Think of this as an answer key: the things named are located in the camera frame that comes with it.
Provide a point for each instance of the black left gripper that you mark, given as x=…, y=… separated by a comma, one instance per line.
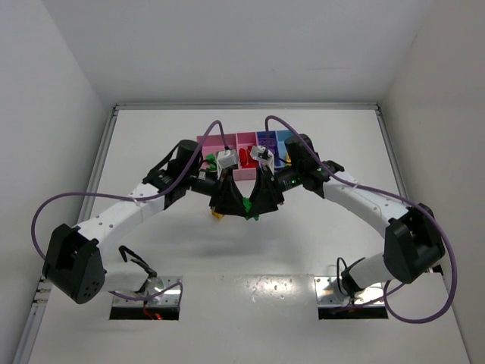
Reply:
x=218, y=190

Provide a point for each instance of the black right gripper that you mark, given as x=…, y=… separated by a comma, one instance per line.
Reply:
x=271, y=189

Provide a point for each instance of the green lego brick pair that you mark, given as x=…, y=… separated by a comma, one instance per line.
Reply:
x=248, y=205

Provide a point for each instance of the red green yellow lego stack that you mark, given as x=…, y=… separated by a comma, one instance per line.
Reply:
x=218, y=216

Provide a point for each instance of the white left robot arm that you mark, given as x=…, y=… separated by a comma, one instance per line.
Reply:
x=88, y=258

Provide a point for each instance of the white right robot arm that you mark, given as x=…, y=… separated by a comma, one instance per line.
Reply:
x=412, y=243

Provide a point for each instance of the small pink bin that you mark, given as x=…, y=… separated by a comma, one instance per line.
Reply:
x=242, y=141

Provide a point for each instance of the large pink bin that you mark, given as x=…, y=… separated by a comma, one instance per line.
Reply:
x=214, y=144

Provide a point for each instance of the dark blue bin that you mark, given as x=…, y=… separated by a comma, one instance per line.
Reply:
x=271, y=142

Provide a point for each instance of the light blue bin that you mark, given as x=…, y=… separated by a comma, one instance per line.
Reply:
x=281, y=136

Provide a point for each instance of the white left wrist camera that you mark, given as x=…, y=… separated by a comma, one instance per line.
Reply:
x=227, y=159

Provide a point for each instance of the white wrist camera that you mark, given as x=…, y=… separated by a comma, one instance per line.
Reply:
x=227, y=159
x=263, y=156

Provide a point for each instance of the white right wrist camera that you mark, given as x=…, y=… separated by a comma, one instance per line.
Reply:
x=263, y=156

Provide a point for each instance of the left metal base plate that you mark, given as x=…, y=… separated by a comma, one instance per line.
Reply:
x=164, y=305

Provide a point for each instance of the metal base plate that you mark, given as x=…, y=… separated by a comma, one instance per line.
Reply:
x=333, y=305
x=164, y=305

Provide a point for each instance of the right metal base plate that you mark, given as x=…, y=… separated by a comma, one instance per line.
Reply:
x=333, y=305

